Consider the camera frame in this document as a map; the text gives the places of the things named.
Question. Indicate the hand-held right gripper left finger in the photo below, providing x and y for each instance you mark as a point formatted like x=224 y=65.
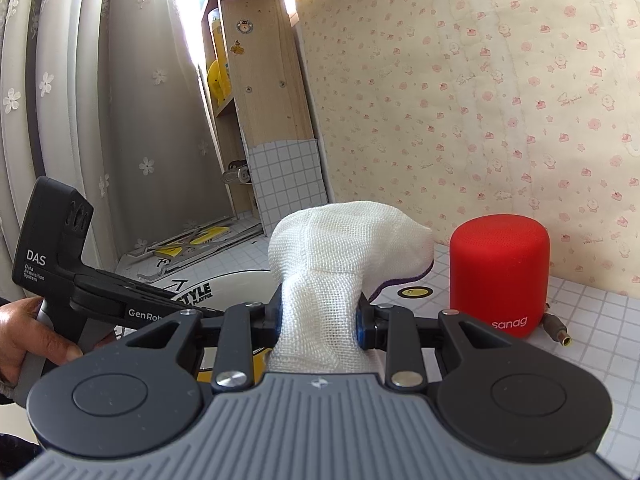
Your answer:
x=276 y=318

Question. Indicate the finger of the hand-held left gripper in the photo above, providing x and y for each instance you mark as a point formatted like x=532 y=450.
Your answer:
x=212 y=312

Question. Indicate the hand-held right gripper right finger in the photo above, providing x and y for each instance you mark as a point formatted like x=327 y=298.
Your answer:
x=359 y=333

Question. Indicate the yellow bowl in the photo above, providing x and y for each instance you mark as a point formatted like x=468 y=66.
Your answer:
x=235 y=287

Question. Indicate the white cloth with purple trim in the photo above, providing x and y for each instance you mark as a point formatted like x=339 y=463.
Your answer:
x=340 y=255

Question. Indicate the person's left hand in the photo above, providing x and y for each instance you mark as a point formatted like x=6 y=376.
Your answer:
x=25 y=332

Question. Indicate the metal rails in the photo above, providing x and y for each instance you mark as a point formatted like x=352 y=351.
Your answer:
x=190 y=247

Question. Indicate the yellow flat package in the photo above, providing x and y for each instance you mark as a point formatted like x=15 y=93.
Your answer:
x=210 y=234

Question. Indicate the grey flowered curtain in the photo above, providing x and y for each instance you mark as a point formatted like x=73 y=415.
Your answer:
x=150 y=110

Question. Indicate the red cylindrical speaker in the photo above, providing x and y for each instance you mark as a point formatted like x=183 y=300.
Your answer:
x=500 y=270

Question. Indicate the yellow plastic object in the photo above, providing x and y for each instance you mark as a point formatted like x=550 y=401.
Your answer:
x=218 y=80

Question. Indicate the wooden shelf unit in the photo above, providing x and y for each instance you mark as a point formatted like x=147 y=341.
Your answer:
x=270 y=95

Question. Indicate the duck sticker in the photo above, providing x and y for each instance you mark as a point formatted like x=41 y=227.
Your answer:
x=238 y=49

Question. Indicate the bear sticker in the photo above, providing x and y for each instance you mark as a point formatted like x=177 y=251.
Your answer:
x=244 y=25

